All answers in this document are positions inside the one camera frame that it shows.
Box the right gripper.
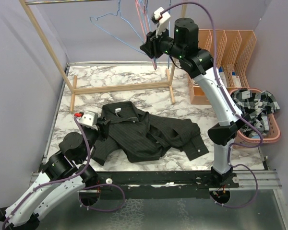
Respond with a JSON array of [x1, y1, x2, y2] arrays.
[[139, 24, 184, 61]]

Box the black pinstripe shirt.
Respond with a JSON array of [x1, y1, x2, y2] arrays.
[[92, 102, 209, 165]]

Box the pink wire hanger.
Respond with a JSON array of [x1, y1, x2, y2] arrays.
[[134, 0, 158, 70]]

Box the blue hanger of black shirt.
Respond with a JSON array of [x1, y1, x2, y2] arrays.
[[89, 0, 144, 55]]

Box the grey plaid shirt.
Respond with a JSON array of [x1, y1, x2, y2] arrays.
[[231, 89, 280, 137]]

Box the blue wire hanger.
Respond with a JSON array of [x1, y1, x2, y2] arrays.
[[167, 0, 172, 70], [135, 0, 150, 41]]

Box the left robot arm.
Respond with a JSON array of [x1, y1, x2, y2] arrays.
[[0, 116, 110, 230]]

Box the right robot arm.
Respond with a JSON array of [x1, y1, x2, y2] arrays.
[[140, 16, 249, 187]]

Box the wooden clothes rack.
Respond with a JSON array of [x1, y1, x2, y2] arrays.
[[19, 0, 175, 112]]

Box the orange file organizer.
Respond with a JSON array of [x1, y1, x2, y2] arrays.
[[187, 29, 256, 105]]

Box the pink laundry basket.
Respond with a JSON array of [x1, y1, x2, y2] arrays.
[[229, 88, 281, 143]]

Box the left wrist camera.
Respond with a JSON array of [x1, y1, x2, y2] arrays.
[[74, 110, 98, 130]]

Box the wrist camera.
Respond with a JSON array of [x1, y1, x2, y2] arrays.
[[151, 7, 170, 38], [74, 110, 98, 130]]

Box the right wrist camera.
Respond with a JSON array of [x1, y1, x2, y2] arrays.
[[151, 7, 170, 38]]

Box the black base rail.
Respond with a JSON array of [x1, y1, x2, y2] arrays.
[[68, 169, 240, 201]]

